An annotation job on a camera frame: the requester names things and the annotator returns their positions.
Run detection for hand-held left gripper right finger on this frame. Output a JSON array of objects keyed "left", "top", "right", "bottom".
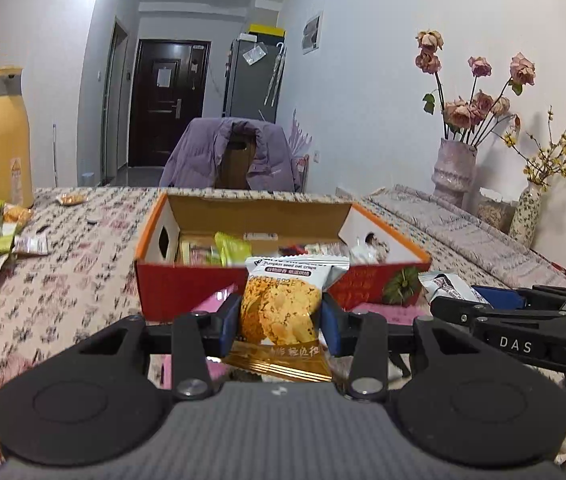
[{"left": 319, "top": 292, "right": 480, "bottom": 401}]

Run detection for dark front door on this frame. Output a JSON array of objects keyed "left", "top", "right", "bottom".
[{"left": 128, "top": 39, "right": 212, "bottom": 168}]

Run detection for orange cracker packet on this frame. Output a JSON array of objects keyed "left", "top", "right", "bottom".
[{"left": 3, "top": 203, "right": 34, "bottom": 226}]

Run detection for pile of assorted snack packets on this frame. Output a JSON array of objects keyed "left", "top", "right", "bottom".
[{"left": 175, "top": 230, "right": 394, "bottom": 268}]

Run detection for purple jacket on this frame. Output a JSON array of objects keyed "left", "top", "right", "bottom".
[{"left": 159, "top": 116, "right": 303, "bottom": 193}]

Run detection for brown wooden chair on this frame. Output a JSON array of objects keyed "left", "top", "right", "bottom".
[{"left": 215, "top": 132, "right": 259, "bottom": 190}]

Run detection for yellow flower branches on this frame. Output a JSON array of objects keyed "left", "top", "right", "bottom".
[{"left": 503, "top": 107, "right": 566, "bottom": 191}]

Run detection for yellow thermos bottle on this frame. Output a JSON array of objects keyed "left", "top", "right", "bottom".
[{"left": 0, "top": 66, "right": 34, "bottom": 209}]

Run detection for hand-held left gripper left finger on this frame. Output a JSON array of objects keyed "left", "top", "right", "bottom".
[{"left": 75, "top": 292, "right": 242, "bottom": 401}]

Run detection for white folded umbrella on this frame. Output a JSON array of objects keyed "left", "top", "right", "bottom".
[{"left": 263, "top": 44, "right": 287, "bottom": 107}]

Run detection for yellow black box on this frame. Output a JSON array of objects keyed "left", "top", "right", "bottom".
[{"left": 249, "top": 24, "right": 286, "bottom": 41}]

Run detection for dried pink roses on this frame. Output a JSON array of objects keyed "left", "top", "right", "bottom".
[{"left": 415, "top": 30, "right": 536, "bottom": 147}]

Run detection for pink ceramic vase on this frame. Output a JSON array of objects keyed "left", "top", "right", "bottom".
[{"left": 432, "top": 137, "right": 478, "bottom": 209}]

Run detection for red cardboard box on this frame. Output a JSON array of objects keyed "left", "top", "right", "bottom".
[{"left": 134, "top": 191, "right": 432, "bottom": 322}]

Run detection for pink quilted cloth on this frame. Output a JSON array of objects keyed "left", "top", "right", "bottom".
[{"left": 335, "top": 184, "right": 566, "bottom": 291}]

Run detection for grey refrigerator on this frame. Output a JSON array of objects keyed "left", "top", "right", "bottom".
[{"left": 223, "top": 37, "right": 286, "bottom": 125}]

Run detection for cookie picture snack packet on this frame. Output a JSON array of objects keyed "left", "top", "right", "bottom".
[{"left": 225, "top": 255, "right": 351, "bottom": 385}]

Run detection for white grey snack packet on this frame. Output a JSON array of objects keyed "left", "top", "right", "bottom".
[{"left": 420, "top": 272, "right": 489, "bottom": 306}]

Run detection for glass jar white lid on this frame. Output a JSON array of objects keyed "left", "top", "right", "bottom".
[{"left": 477, "top": 187, "right": 516, "bottom": 233}]

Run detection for grey interior door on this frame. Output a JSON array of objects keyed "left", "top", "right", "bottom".
[{"left": 100, "top": 17, "right": 128, "bottom": 186}]

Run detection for wall picture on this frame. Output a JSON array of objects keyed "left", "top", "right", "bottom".
[{"left": 302, "top": 11, "right": 324, "bottom": 55}]

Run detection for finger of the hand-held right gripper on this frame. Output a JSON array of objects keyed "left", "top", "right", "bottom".
[
  {"left": 470, "top": 284, "right": 566, "bottom": 311},
  {"left": 430, "top": 296, "right": 566, "bottom": 332}
]

